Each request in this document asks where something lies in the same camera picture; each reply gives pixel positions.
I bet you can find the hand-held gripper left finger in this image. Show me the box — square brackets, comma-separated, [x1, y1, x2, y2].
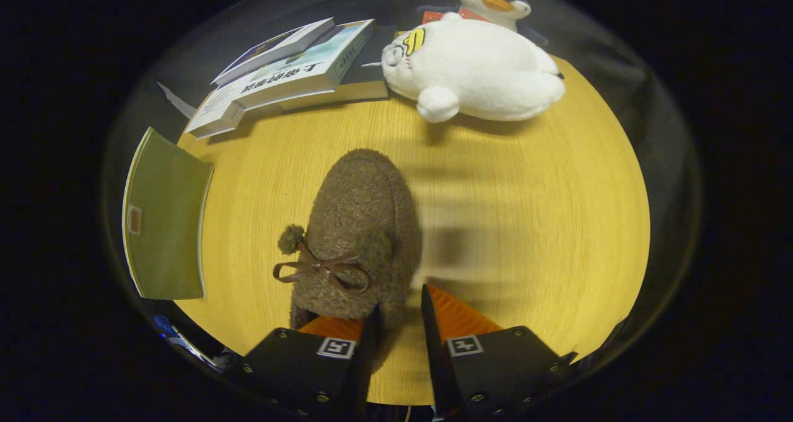
[232, 304, 382, 421]

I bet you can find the pale green fabric storage box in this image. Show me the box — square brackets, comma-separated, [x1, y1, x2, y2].
[122, 126, 215, 301]

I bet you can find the white book with sky picture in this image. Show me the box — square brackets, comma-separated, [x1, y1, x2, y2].
[234, 18, 377, 110]

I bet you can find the black notebook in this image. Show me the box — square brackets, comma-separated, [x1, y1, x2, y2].
[279, 24, 397, 112]

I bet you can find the brown fuzzy shoe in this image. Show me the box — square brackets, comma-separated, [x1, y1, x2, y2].
[273, 148, 424, 333]

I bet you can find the book with blue photo cover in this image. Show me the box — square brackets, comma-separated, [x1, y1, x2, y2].
[211, 17, 336, 87]

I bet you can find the white seal plush toy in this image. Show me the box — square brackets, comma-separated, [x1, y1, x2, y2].
[381, 18, 566, 124]

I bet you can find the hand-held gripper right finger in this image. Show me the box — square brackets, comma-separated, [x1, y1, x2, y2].
[421, 283, 579, 420]

